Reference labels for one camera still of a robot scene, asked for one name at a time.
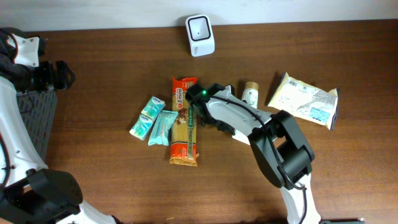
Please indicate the white barcode scanner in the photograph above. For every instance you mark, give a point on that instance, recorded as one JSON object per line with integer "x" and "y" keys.
{"x": 200, "y": 35}

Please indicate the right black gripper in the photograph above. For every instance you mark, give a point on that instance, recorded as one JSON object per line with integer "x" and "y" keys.
{"x": 201, "y": 113}

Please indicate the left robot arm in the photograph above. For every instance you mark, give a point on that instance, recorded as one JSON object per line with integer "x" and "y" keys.
{"x": 30, "y": 191}

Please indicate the grey plastic mesh basket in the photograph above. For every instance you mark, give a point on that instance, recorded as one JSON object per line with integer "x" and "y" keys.
{"x": 38, "y": 111}

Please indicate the teal tissue pack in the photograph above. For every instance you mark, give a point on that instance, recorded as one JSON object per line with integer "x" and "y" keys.
{"x": 142, "y": 127}
{"x": 153, "y": 107}

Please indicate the cream snack bag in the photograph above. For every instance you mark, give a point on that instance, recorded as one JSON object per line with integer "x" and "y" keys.
{"x": 306, "y": 101}

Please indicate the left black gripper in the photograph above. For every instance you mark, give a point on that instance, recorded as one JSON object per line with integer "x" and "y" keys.
{"x": 55, "y": 76}

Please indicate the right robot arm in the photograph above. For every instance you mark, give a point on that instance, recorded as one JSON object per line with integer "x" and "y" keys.
{"x": 280, "y": 148}

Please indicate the teal wet wipes pack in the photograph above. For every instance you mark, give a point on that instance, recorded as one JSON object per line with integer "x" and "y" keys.
{"x": 162, "y": 126}

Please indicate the orange spaghetti packet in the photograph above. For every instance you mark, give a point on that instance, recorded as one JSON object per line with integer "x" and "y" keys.
{"x": 183, "y": 146}

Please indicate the white bamboo print tube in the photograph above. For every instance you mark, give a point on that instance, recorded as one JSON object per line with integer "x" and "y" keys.
{"x": 250, "y": 96}

